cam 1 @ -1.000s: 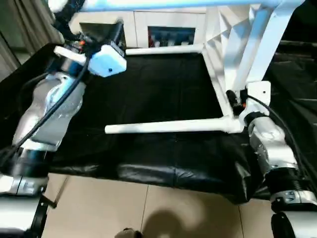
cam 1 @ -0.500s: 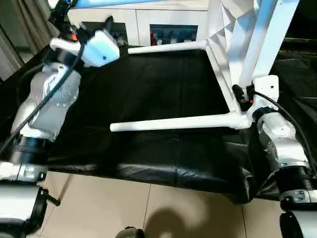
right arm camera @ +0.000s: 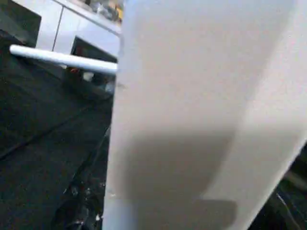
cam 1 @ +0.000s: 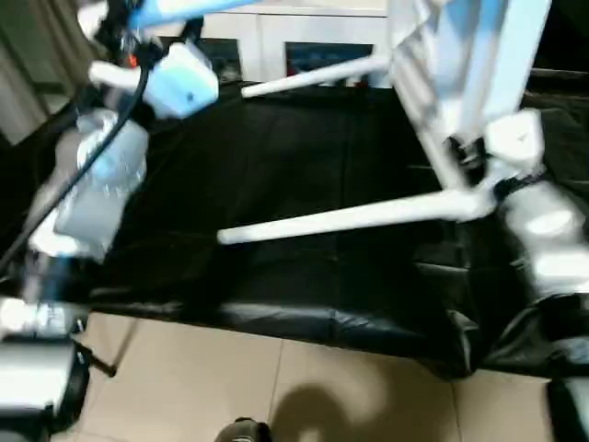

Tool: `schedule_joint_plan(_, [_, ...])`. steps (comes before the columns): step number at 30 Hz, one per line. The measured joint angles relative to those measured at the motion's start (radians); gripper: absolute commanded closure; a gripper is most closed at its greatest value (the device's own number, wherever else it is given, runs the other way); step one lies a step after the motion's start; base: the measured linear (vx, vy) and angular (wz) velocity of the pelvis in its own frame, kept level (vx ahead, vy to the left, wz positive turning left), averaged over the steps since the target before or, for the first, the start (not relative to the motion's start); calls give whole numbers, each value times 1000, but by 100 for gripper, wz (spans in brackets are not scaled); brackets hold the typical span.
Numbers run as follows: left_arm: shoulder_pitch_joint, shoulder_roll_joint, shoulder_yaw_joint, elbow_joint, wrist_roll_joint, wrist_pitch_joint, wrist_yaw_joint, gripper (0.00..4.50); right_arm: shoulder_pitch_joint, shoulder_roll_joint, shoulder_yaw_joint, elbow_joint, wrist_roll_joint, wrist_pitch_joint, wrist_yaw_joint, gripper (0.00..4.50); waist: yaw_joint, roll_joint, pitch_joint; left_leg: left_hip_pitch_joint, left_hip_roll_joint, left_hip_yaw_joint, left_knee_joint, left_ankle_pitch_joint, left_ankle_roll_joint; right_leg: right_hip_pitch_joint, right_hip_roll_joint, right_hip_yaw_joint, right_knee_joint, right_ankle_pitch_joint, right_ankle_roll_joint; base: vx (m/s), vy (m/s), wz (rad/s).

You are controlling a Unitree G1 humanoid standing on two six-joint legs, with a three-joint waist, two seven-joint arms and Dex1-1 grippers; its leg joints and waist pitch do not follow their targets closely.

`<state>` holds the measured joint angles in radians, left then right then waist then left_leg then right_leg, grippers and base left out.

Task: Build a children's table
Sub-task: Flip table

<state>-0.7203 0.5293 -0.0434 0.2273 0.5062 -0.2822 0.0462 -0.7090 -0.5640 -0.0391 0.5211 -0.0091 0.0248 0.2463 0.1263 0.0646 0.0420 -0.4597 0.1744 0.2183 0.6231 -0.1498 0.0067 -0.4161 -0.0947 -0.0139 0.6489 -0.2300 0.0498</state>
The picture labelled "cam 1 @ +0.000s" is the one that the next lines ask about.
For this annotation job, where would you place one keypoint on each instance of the white plastic table leg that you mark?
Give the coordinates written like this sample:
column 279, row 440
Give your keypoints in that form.
column 313, row 76
column 193, row 11
column 322, row 221

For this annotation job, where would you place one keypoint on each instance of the white plastic table top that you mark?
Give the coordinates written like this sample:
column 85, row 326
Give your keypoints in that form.
column 501, row 55

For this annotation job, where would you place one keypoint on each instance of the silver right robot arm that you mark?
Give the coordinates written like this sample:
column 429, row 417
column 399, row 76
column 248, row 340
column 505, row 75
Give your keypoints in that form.
column 543, row 221

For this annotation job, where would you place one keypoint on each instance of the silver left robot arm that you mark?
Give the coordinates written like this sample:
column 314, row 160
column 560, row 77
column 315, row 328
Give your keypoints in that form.
column 101, row 184

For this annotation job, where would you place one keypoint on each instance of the grey curtain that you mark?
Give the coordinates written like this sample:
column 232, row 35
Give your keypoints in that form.
column 37, row 69

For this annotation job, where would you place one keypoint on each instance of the white glass-door cabinet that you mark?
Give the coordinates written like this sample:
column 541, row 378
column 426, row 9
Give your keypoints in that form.
column 276, row 27

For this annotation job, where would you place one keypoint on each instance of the black work mat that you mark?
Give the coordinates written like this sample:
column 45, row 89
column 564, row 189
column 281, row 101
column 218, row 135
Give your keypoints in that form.
column 276, row 184

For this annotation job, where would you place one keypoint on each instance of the black tripod leg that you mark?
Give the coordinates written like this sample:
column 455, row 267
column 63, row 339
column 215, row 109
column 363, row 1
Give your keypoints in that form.
column 99, row 364

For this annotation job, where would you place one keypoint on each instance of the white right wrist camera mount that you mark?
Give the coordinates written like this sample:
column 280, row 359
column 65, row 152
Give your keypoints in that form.
column 515, row 133

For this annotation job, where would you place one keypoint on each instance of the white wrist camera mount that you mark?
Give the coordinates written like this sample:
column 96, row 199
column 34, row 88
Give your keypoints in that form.
column 184, row 83
column 515, row 133

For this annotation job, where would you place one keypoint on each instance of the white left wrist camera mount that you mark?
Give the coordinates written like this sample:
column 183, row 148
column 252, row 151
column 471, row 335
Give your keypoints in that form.
column 184, row 83

